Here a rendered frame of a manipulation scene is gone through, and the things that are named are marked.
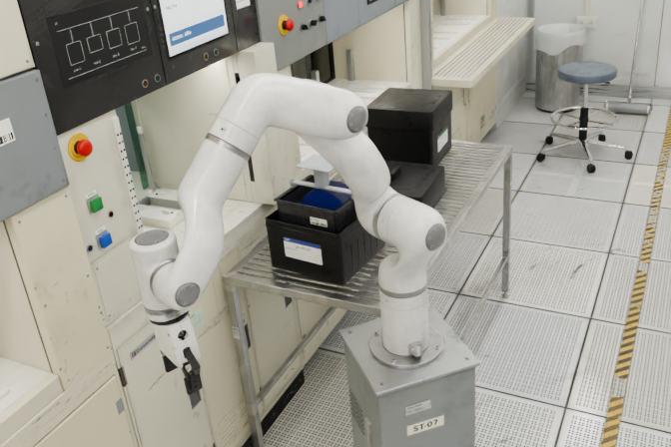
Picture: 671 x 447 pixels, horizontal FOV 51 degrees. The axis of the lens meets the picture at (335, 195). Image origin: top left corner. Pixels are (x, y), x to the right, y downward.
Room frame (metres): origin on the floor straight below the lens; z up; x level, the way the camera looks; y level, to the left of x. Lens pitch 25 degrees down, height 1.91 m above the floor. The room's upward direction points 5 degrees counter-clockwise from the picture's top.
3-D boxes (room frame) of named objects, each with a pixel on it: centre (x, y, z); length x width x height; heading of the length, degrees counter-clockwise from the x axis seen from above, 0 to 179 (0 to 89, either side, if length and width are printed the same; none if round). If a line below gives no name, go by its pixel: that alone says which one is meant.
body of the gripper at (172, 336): (1.13, 0.34, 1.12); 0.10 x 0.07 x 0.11; 36
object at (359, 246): (1.99, 0.04, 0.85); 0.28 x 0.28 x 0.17; 56
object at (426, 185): (2.34, -0.22, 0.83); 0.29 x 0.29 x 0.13; 63
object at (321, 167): (1.99, 0.04, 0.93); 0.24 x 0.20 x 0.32; 56
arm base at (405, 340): (1.49, -0.15, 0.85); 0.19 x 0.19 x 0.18
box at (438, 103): (2.76, -0.34, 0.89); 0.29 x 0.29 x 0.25; 63
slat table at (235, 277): (2.35, -0.20, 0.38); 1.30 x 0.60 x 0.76; 151
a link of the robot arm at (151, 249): (1.13, 0.33, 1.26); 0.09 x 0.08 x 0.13; 36
